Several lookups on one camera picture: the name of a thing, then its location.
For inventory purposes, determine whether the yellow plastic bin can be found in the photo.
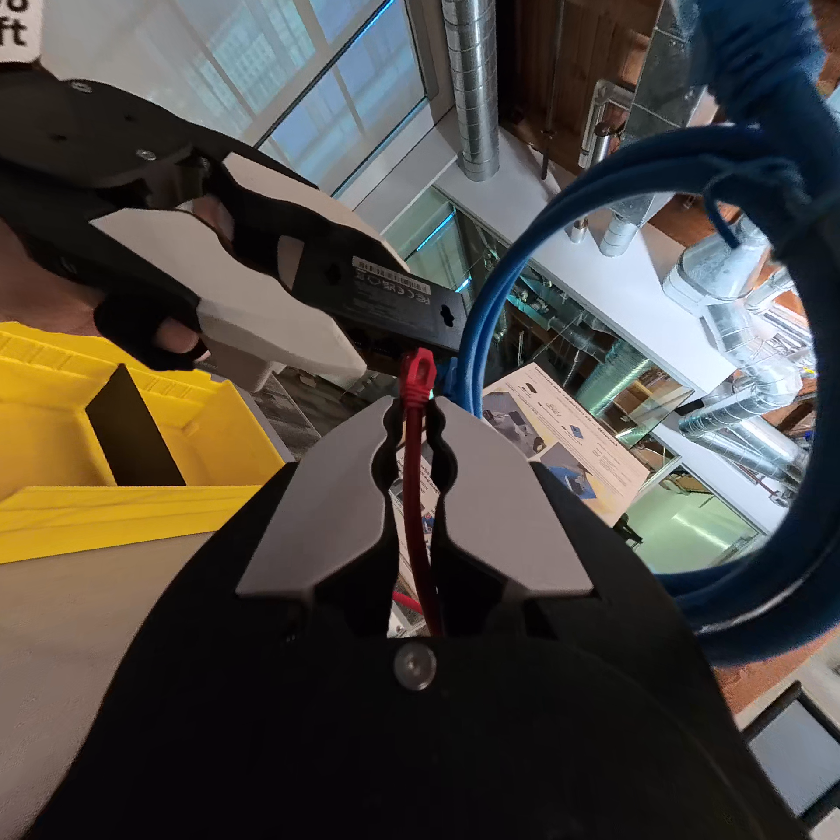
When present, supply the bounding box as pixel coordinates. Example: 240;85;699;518
0;322;293;565

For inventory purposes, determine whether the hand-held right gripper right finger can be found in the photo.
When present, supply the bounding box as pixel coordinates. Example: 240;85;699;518
430;398;595;634

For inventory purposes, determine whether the black ethernet switch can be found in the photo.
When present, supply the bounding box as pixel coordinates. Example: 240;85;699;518
292;246;473;358

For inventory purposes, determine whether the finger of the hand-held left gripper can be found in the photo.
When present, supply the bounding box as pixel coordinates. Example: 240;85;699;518
90;209;367;389
209;152;412;298

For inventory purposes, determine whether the person's left hand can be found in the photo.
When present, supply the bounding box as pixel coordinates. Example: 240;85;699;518
0;220;201;355

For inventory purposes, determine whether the silver spiral ventilation duct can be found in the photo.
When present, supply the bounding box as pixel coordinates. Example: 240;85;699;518
441;0;501;181

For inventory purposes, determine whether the blue ethernet cable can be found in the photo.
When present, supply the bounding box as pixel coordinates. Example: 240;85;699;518
453;0;840;667

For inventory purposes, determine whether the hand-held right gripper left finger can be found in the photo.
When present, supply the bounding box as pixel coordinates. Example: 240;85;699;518
236;395;400;634

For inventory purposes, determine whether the black bin divider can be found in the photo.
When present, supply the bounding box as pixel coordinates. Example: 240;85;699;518
85;364;188;488

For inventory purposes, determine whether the black framed sign stand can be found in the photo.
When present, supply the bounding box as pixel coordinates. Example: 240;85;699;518
742;679;840;831

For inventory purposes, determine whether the printed instruction poster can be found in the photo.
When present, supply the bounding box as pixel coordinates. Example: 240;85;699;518
387;363;651;634

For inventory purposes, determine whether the red ethernet cable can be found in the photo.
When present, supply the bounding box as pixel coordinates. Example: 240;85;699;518
392;348;447;637

